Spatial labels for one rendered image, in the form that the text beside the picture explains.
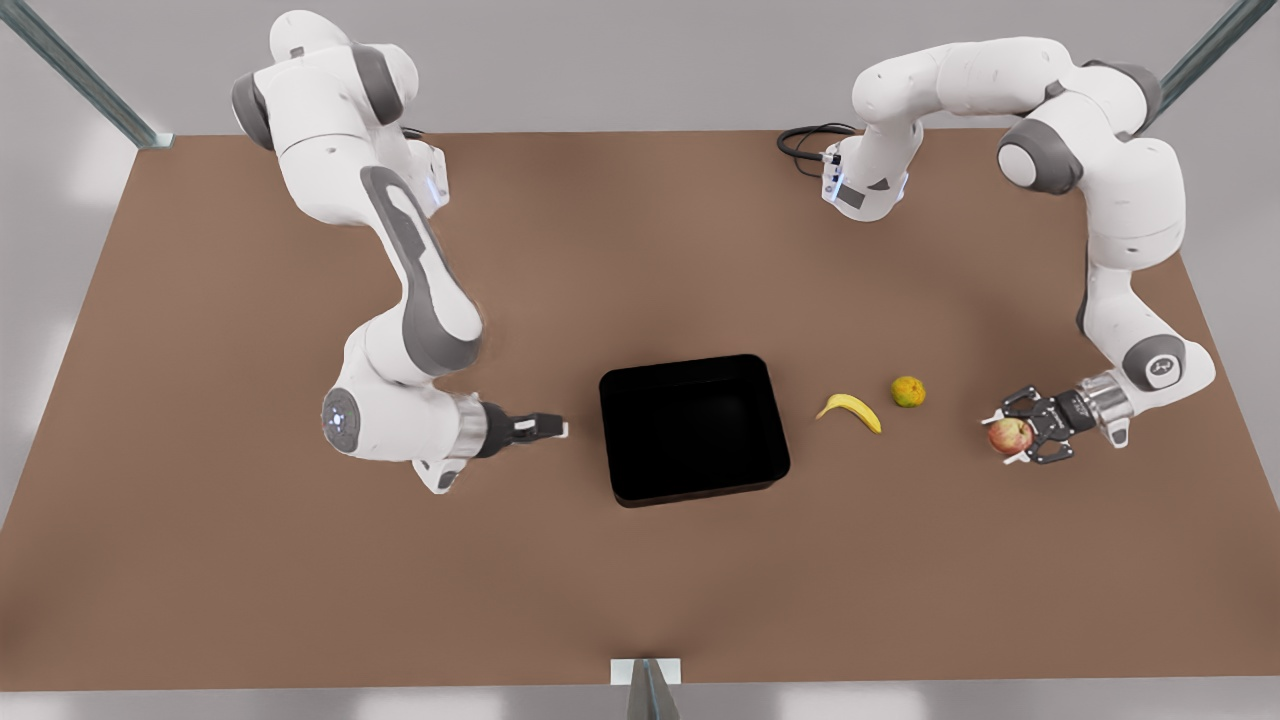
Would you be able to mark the red apple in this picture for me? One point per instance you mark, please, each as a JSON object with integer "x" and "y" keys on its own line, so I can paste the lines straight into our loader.
{"x": 1009, "y": 436}

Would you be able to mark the black storage box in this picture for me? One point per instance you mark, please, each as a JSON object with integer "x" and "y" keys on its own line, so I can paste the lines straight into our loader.
{"x": 692, "y": 430}

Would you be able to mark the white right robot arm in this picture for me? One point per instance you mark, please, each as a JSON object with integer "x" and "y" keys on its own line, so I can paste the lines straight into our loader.
{"x": 330, "y": 120}

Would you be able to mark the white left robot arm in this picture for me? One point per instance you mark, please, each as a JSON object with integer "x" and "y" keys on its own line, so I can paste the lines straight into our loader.
{"x": 1130, "y": 190}

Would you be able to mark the green-yellow orange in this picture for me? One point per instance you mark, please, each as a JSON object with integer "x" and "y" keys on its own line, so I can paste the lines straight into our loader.
{"x": 908, "y": 391}

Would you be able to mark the yellow banana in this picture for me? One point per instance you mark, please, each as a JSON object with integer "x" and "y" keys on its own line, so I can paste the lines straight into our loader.
{"x": 852, "y": 409}

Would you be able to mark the silver frame post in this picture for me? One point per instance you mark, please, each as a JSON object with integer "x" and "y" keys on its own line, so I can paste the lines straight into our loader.
{"x": 85, "y": 75}
{"x": 1205, "y": 50}
{"x": 648, "y": 690}

